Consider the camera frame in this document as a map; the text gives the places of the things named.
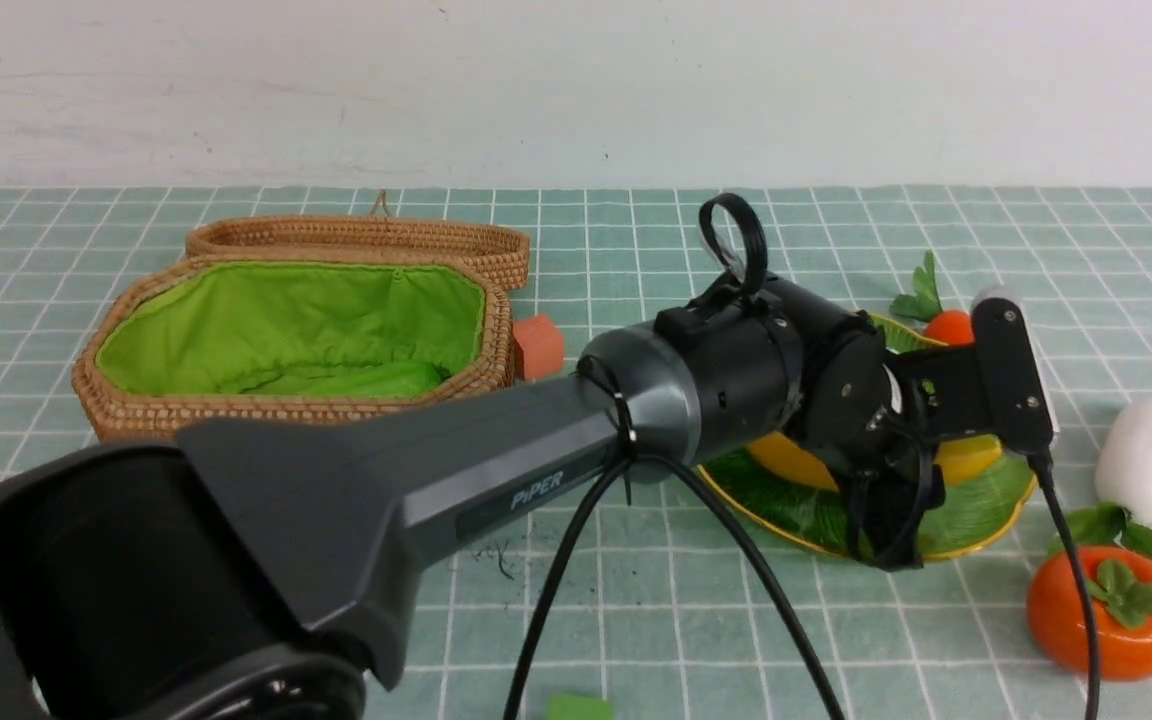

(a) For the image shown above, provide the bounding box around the small green block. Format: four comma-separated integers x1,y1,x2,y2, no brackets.
544,694,614,720

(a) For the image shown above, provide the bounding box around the white toy radish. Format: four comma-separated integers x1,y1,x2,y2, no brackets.
1094,396,1152,526

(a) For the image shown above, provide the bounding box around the orange yellow toy mango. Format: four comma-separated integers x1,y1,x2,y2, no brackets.
745,434,1002,495

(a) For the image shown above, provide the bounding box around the orange toy carrot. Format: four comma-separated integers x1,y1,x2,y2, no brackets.
890,249,975,346

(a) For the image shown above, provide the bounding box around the small orange block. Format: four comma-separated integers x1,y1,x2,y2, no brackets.
513,314,564,382

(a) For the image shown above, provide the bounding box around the black camera cable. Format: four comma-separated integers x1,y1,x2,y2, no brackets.
501,192,1105,720

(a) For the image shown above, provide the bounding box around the woven wicker basket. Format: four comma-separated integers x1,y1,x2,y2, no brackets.
70,249,515,441

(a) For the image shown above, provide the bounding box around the orange toy persimmon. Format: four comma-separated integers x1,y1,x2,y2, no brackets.
1026,546,1152,682

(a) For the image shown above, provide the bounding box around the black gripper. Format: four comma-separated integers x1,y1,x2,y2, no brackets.
801,331,996,571

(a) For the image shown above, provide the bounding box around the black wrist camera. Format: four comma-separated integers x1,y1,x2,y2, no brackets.
972,285,1059,460

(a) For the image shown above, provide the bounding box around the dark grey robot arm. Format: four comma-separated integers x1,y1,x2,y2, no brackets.
0,275,1005,719

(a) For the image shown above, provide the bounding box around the green checkered tablecloth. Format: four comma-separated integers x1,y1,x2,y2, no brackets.
0,185,1152,719

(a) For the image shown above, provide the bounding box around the green leaf-shaped plate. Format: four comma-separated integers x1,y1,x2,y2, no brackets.
696,312,1039,563

